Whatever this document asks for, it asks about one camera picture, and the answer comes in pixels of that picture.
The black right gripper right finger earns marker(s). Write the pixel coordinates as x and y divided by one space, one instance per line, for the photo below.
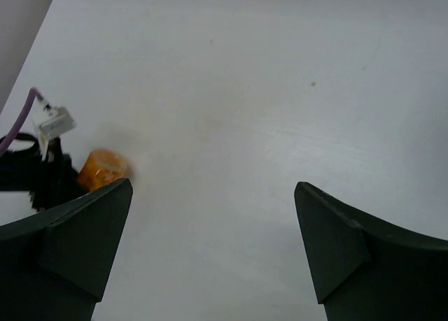
365 268

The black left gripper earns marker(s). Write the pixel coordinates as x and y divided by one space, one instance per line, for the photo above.
50 177

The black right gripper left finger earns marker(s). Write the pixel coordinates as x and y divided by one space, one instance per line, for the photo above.
55 264

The orange sea-buckthorn juice bottle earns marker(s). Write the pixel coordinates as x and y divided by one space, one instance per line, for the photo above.
101 168

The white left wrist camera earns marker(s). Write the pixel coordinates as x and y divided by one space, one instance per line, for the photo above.
49 123

